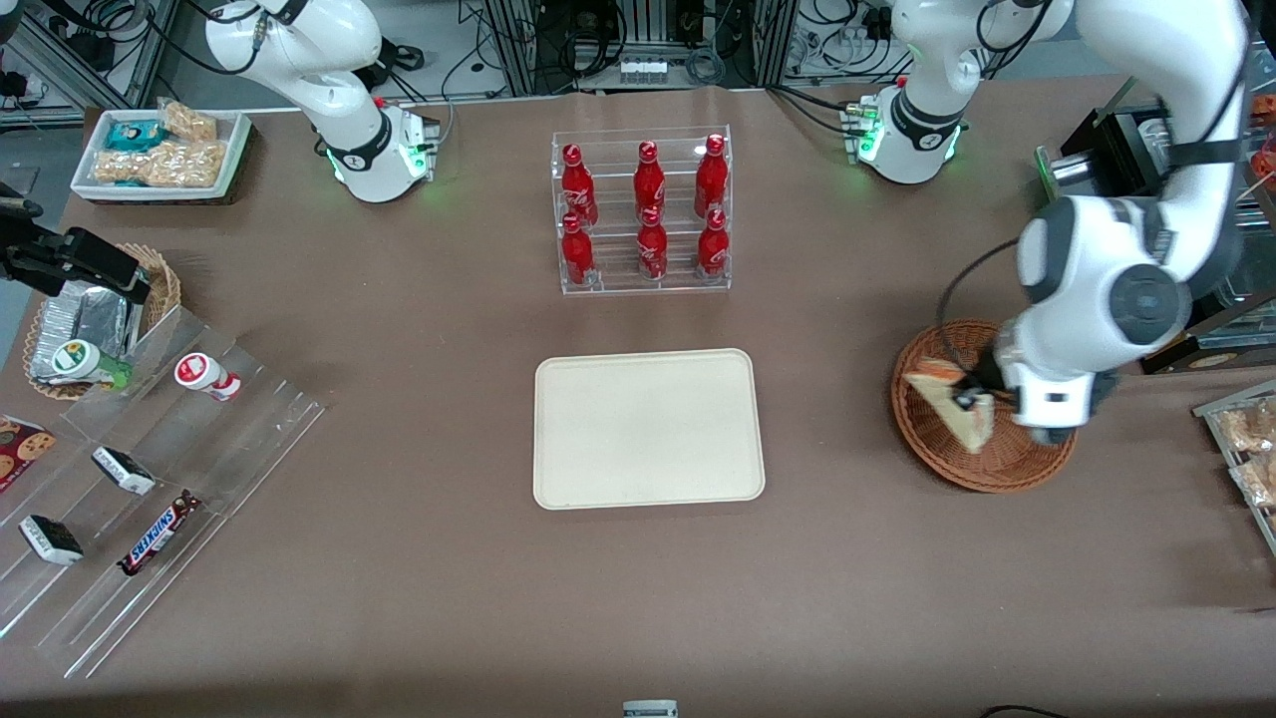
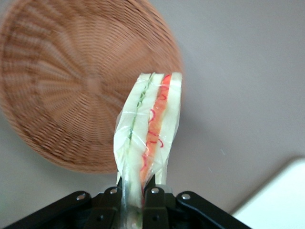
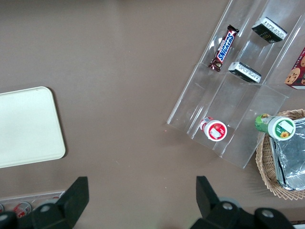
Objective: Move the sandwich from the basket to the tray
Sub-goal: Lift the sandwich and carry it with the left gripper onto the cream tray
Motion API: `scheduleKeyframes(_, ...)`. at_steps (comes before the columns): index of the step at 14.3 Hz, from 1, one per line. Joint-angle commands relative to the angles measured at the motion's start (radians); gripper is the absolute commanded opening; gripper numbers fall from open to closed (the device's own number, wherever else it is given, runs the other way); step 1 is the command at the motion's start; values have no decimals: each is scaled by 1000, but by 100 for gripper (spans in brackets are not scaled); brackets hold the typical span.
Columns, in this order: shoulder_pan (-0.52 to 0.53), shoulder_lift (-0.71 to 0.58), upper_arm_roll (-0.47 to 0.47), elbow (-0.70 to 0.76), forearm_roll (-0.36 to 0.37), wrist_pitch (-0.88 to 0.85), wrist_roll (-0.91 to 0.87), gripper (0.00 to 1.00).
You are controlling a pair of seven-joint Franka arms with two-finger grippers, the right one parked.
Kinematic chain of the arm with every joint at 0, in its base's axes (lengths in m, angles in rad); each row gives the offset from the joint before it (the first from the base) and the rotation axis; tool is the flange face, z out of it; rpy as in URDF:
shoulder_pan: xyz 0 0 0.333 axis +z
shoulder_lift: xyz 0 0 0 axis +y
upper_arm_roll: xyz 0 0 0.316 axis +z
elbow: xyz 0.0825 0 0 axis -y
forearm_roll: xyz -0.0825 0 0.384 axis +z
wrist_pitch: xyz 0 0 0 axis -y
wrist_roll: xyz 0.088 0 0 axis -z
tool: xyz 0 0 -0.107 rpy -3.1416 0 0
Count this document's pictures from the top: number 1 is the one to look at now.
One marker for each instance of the aluminium frame post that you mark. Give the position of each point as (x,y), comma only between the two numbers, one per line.
(773,40)
(508,40)

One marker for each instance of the small white grey device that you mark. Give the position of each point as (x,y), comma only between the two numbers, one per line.
(650,710)

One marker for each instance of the teal snack packet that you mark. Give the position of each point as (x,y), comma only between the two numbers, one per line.
(135,135)

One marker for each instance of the clear acrylic bottle rack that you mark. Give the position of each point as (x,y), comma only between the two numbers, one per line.
(683,284)

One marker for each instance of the grey snack tray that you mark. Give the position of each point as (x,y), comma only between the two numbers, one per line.
(1208,417)

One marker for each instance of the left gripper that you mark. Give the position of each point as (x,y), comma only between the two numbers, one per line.
(982,382)

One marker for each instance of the light wicker basket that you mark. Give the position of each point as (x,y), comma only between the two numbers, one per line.
(159,279)

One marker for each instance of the white plastic bin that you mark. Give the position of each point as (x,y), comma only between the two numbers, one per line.
(237,150)

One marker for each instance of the black metal appliance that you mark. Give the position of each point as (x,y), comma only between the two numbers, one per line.
(1107,150)

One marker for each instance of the green capped yogurt bottle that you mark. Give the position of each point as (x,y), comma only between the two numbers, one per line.
(80,359)

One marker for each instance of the white power strip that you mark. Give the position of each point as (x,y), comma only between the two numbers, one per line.
(643,72)

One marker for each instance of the clear acrylic tiered shelf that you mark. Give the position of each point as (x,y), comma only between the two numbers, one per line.
(249,439)

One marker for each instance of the foil wrapped packet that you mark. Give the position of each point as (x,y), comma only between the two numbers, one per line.
(45,344)
(95,314)

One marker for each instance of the Snickers chocolate bar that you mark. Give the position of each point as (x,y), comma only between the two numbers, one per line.
(158,535)

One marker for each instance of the small rice cracker packet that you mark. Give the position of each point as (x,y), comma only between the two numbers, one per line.
(189,122)

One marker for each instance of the large rice cracker packet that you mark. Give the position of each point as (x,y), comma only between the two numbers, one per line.
(159,165)

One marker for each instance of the brown wicker basket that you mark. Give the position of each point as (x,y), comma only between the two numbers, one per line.
(937,454)

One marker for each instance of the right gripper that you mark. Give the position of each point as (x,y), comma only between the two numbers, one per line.
(48,255)

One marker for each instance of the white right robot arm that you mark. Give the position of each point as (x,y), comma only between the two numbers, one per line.
(339,90)

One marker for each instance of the cream plastic tray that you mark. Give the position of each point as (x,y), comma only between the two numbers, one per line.
(648,429)

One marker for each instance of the red cola bottle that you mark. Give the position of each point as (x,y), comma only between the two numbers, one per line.
(578,184)
(577,254)
(711,175)
(652,249)
(712,247)
(649,179)

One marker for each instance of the red cookie box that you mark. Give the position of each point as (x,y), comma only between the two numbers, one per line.
(25,449)

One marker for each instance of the clear wrapped snack packet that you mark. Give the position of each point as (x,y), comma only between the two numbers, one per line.
(1258,484)
(1251,429)

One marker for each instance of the triangular sandwich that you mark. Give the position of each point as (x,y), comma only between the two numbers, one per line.
(972,431)

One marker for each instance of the red capped yogurt bottle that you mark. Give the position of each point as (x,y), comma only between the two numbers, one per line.
(199,372)

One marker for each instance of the black and white box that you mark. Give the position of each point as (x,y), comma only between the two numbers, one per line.
(125,471)
(50,539)

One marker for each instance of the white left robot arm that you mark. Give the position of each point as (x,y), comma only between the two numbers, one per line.
(1136,289)

